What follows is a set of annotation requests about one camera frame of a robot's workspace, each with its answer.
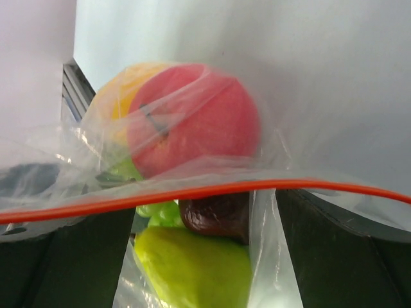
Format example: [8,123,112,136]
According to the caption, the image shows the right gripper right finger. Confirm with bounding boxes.
[275,189,410,308]

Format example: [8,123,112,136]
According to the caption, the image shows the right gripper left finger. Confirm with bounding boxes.
[0,163,137,308]

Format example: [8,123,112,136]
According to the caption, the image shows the green fake pear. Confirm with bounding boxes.
[134,227,252,307]

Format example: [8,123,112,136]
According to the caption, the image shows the brown fake fig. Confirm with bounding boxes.
[179,191,250,245]

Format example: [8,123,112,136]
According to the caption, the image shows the clear zip top bag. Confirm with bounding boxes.
[1,56,410,307]

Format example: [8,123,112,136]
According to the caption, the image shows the red fake apple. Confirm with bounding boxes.
[127,64,261,178]

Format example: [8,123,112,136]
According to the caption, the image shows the green fake grapes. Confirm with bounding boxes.
[103,158,184,227]

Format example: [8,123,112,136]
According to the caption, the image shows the left aluminium frame post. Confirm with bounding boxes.
[62,58,96,122]

